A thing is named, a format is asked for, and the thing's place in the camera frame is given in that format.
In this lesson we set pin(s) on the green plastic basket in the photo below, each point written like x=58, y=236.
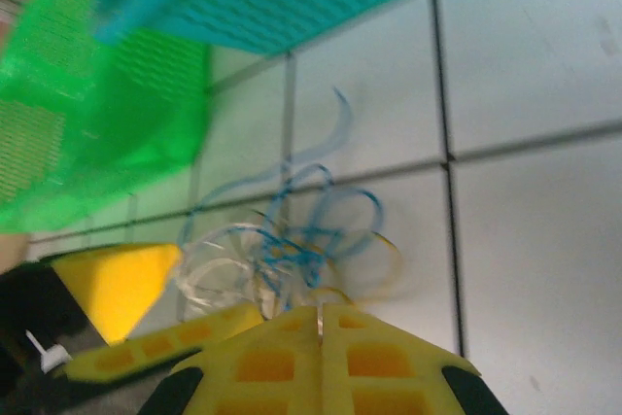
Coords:
x=97, y=118

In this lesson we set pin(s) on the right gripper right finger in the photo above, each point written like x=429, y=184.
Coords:
x=379, y=366

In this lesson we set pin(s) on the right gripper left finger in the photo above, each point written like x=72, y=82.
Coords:
x=267, y=366

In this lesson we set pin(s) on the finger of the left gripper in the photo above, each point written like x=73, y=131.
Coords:
x=121, y=288

